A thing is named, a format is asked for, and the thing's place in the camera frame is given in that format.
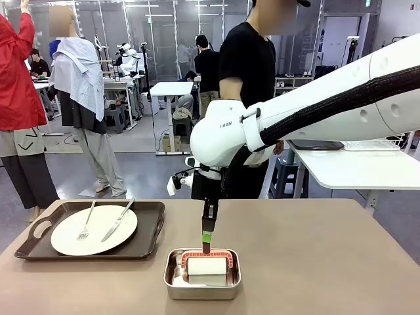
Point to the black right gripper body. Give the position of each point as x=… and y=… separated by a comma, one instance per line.
x=203, y=187

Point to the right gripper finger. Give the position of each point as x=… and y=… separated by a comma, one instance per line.
x=206, y=220
x=215, y=210

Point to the silver table knife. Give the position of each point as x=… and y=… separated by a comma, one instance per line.
x=116, y=223

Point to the white round plate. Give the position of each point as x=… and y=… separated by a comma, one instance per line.
x=98, y=243

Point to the silver fork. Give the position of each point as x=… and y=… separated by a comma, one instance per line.
x=87, y=223

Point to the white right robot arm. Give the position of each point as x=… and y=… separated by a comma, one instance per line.
x=328, y=82

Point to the person's right hand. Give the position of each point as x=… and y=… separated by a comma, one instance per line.
x=279, y=147

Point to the cardboard box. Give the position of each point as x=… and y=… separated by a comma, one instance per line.
x=170, y=143

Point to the stool with beige cushion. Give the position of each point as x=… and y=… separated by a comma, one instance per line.
x=182, y=123

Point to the steel rectangular container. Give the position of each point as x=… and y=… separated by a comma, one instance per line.
x=200, y=292

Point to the grey plastic stool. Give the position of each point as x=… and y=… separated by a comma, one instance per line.
x=288, y=177

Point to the crouching person in dark clothes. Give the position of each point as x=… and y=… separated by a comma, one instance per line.
x=187, y=95

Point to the white background desk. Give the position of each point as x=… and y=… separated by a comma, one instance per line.
x=172, y=88

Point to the person with black cap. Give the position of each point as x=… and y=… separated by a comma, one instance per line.
x=207, y=72

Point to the person in black t-shirt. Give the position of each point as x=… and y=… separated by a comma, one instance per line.
x=249, y=59

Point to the white shoe rack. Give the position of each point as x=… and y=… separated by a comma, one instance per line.
x=292, y=83

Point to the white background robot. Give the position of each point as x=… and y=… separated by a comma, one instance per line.
x=128, y=62

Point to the white side table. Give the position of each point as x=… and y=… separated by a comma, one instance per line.
x=361, y=167

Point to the mannequin in striped shirt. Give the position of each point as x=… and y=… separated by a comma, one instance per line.
x=78, y=82

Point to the black bag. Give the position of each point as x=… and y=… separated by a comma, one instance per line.
x=323, y=70

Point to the seated person in black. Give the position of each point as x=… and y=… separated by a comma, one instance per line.
x=40, y=67

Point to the person in blue hoodie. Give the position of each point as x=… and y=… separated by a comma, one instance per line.
x=53, y=49

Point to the mannequin in red jacket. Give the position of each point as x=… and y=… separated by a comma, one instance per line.
x=16, y=82

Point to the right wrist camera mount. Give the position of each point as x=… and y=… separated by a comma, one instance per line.
x=178, y=183

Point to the black camera tripod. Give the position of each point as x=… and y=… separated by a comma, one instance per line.
x=351, y=49

